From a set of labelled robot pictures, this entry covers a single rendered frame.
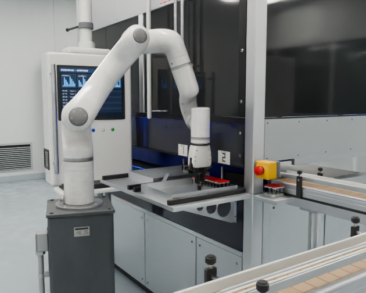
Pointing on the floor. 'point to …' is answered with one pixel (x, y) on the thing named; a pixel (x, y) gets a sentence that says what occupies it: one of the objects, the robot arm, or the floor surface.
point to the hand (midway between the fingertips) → (200, 178)
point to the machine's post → (254, 129)
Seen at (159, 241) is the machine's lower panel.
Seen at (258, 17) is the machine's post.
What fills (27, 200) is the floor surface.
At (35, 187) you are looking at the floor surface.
